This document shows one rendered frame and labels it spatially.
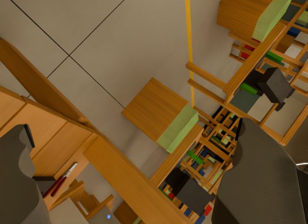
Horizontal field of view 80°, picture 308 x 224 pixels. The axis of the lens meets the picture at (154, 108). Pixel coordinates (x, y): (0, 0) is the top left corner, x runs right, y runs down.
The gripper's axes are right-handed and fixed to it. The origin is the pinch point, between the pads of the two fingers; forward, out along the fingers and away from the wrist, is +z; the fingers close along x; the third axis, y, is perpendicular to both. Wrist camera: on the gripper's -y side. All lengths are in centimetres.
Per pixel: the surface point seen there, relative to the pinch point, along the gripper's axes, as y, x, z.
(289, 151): 591, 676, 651
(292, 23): 22, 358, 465
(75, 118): 32, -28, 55
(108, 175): 44, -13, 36
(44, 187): 44, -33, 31
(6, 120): 13.9, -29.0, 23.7
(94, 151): 39, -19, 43
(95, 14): -5, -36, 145
